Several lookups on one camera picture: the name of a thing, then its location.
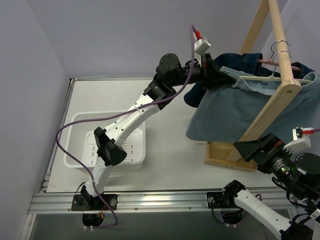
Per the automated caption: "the light blue denim skirt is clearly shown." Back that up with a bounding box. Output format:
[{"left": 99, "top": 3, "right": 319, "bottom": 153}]
[{"left": 185, "top": 65, "right": 320, "bottom": 151}]

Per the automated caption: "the dark blue denim skirt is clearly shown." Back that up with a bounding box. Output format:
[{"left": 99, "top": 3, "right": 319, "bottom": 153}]
[{"left": 183, "top": 51, "right": 318, "bottom": 109}]

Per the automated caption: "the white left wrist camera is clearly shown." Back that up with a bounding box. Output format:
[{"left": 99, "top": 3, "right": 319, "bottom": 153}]
[{"left": 194, "top": 36, "right": 211, "bottom": 63}]

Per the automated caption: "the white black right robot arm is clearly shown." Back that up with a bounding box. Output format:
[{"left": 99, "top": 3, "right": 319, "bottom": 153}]
[{"left": 206, "top": 127, "right": 320, "bottom": 240}]

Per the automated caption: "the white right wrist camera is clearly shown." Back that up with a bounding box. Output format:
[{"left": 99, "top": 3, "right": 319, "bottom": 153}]
[{"left": 283, "top": 127, "right": 315, "bottom": 154}]

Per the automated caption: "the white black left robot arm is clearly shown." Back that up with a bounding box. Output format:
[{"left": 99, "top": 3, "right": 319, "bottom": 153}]
[{"left": 71, "top": 53, "right": 235, "bottom": 211}]

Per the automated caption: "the aluminium mounting rail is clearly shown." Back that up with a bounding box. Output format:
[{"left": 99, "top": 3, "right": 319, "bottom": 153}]
[{"left": 27, "top": 187, "right": 294, "bottom": 215}]

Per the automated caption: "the white clothes hanger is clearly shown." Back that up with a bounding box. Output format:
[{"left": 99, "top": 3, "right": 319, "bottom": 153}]
[{"left": 239, "top": 40, "right": 316, "bottom": 85}]

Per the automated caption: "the pink clothes hanger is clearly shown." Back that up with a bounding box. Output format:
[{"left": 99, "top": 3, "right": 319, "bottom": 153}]
[{"left": 257, "top": 50, "right": 302, "bottom": 72}]

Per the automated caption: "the wooden clothes rack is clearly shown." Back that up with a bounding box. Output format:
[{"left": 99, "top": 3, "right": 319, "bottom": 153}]
[{"left": 203, "top": 0, "right": 302, "bottom": 172}]

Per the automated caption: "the white plastic basket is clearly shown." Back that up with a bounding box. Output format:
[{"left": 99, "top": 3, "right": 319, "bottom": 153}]
[{"left": 62, "top": 119, "right": 146, "bottom": 174}]

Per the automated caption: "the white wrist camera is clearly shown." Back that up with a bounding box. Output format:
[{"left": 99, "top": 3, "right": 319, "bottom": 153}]
[
  {"left": 283, "top": 127, "right": 315, "bottom": 154},
  {"left": 194, "top": 36, "right": 211, "bottom": 63}
]

